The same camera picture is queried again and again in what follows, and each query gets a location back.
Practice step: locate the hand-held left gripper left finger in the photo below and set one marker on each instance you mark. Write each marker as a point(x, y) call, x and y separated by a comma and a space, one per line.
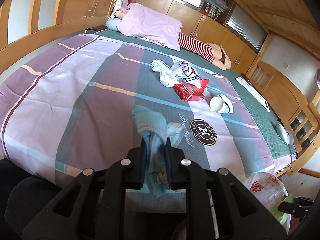
point(142, 165)

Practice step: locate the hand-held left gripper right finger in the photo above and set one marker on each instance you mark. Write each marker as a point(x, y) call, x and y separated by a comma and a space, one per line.
point(169, 165)

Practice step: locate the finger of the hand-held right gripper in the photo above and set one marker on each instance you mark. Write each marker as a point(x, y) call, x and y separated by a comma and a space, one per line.
point(287, 207)

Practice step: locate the light blue face mask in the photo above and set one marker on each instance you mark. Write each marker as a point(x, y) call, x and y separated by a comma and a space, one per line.
point(150, 122)

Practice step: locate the pink patterned bed pad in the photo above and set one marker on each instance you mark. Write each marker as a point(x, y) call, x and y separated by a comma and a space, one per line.
point(285, 163)

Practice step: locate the white handheld vacuum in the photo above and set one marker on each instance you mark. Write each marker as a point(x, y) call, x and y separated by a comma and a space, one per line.
point(285, 135)

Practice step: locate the red cardboard box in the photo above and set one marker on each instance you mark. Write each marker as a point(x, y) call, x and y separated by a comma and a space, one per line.
point(190, 91)

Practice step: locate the white paper cup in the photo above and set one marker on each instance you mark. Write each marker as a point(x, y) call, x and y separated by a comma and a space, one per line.
point(218, 103)

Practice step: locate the checked pink grey bed sheet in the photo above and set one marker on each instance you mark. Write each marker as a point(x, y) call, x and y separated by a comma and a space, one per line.
point(87, 92)

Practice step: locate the white cartoon printed plastic bag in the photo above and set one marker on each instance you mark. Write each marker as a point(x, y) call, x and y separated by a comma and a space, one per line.
point(187, 71)

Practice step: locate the white striped packet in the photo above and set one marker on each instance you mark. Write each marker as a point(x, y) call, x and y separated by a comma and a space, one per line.
point(160, 65)

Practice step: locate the white flat board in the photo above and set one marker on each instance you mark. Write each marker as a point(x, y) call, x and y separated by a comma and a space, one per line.
point(252, 93)

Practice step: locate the striped plush toy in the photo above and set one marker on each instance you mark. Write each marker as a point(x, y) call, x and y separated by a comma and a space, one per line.
point(197, 46)

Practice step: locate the pink hanging cloth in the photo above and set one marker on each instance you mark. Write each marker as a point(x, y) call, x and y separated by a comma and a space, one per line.
point(318, 78)

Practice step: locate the pink pillow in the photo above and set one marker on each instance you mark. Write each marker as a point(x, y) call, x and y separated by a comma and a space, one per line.
point(150, 22)

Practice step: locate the light blue small pillow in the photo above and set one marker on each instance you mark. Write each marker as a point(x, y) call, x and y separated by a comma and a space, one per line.
point(112, 24)

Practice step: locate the stack of folded bags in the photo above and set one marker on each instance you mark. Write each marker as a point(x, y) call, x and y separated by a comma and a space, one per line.
point(215, 5)

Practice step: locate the wooden wall cabinet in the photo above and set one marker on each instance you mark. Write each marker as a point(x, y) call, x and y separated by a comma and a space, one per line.
point(180, 12)

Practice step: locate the wooden bunk bed frame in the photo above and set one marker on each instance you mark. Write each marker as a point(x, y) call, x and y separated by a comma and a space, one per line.
point(72, 2)

